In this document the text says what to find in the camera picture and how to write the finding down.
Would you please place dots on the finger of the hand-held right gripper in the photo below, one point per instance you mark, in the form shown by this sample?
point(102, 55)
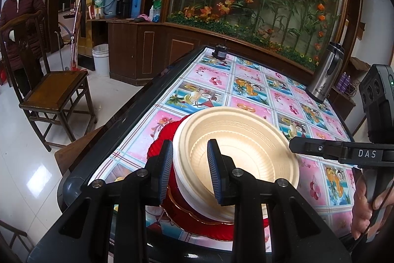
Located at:
point(326, 150)

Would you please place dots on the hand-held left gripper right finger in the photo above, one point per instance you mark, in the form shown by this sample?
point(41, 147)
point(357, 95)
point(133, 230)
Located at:
point(217, 173)

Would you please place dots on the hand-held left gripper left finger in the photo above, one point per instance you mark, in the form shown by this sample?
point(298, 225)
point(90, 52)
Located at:
point(166, 173)

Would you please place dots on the white bowl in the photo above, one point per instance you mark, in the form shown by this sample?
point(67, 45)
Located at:
point(184, 189)

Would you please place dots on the small red scalloped plate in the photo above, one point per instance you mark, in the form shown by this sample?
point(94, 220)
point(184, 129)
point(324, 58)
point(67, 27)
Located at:
point(181, 206)

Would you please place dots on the large beige bowl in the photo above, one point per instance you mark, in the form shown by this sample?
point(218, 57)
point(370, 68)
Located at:
point(246, 139)

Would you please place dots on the large red scalloped plate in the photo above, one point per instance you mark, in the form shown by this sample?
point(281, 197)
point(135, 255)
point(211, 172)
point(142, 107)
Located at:
point(200, 233)

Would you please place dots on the person's right hand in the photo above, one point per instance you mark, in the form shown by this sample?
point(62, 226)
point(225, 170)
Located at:
point(360, 213)

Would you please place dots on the purple bottle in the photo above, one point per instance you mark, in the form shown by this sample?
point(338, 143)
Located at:
point(347, 84)
point(341, 82)

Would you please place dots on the steel thermos jug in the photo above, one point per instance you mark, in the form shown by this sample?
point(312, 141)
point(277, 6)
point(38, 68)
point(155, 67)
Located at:
point(324, 75)

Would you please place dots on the small black device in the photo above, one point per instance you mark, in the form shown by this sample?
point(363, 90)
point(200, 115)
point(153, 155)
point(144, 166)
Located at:
point(220, 52)

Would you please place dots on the white bucket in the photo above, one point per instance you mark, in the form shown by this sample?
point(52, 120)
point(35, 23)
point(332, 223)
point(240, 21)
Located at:
point(101, 61)

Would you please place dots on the mop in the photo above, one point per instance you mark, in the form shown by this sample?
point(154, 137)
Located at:
point(74, 47)

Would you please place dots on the pink cloth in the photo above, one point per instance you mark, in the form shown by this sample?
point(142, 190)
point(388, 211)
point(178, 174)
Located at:
point(143, 17)

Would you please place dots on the green and white bottle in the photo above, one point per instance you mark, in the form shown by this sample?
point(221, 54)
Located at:
point(157, 12)

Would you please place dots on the black thermos flask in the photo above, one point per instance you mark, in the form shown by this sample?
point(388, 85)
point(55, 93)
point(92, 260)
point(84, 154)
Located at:
point(124, 4)

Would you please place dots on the light blue thermos flask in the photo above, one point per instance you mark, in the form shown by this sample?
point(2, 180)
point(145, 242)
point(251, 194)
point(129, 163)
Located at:
point(109, 4)

